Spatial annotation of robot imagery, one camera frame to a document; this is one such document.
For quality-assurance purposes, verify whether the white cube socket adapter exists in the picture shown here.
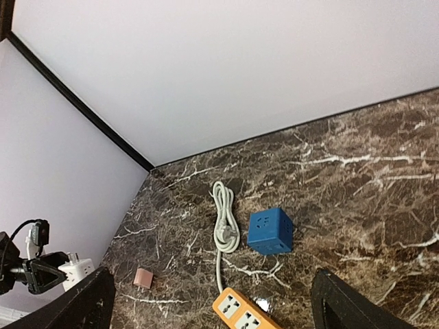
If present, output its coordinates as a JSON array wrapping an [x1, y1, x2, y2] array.
[[58, 253, 95, 292]]

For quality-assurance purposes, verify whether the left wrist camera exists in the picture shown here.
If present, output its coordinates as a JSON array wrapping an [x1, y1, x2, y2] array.
[[25, 219, 49, 259]]

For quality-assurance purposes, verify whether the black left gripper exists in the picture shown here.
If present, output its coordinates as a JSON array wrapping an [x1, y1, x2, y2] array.
[[1, 232, 69, 295]]

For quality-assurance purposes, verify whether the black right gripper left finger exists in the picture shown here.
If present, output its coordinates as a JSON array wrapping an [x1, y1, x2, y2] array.
[[6, 267, 115, 328]]

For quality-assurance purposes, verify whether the left black frame post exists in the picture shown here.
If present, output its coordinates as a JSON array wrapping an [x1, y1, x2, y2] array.
[[1, 1, 155, 173]]

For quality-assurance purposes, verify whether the white cord of orange strip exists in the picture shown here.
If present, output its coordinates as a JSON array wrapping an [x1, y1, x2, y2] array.
[[210, 181, 239, 296]]

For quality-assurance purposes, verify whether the blue cube socket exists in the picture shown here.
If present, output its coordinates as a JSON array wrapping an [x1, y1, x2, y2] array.
[[247, 208, 294, 256]]

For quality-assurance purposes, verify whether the orange power strip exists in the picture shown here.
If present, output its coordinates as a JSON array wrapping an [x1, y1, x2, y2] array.
[[212, 287, 281, 329]]

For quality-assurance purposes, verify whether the pink wall charger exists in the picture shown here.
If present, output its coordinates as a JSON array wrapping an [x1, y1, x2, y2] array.
[[133, 268, 154, 289]]

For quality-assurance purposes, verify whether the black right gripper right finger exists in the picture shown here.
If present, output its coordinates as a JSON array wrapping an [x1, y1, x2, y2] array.
[[311, 269, 413, 329]]

